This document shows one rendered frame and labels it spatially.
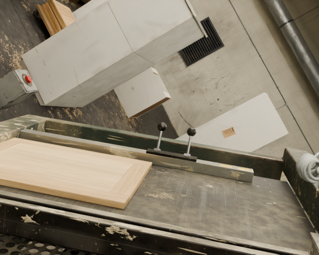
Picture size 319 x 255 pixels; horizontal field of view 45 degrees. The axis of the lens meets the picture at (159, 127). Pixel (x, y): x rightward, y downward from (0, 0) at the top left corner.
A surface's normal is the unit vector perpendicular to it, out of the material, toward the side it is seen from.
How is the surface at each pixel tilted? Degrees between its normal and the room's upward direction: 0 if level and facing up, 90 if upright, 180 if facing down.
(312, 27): 90
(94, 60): 90
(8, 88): 90
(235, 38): 90
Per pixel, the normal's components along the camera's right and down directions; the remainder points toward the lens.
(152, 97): -0.23, 0.02
